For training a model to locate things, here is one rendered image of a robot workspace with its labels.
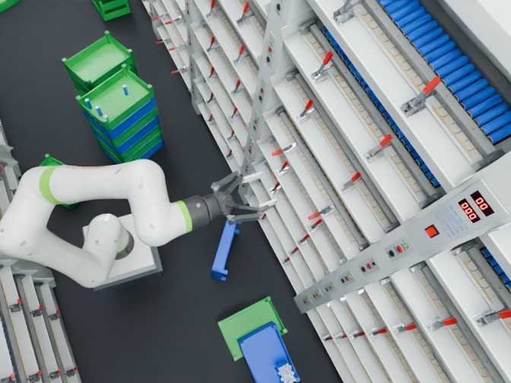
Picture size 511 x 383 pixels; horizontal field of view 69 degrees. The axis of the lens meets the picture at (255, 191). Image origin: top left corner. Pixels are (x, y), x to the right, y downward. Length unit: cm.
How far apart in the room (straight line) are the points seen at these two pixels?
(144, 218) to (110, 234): 61
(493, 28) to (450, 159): 26
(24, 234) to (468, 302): 116
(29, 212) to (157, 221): 43
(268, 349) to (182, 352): 44
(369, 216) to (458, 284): 31
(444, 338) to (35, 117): 245
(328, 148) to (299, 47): 31
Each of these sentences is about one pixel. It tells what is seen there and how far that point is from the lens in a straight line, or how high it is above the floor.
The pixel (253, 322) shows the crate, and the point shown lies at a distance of 210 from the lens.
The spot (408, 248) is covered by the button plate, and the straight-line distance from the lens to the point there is 99.
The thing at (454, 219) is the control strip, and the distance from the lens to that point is 83.
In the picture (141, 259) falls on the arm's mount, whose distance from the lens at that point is 179.
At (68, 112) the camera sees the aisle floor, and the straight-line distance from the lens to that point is 270.
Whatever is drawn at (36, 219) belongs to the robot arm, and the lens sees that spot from 128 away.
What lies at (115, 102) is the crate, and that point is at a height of 48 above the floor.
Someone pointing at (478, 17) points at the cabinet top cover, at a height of 174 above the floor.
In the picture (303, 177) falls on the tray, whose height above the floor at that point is 91.
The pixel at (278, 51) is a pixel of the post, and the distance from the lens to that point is 120.
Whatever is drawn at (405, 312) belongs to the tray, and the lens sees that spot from 132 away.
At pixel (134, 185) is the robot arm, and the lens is 97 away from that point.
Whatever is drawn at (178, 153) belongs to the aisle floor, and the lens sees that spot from 240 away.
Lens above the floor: 209
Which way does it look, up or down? 66 degrees down
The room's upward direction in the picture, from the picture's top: 16 degrees clockwise
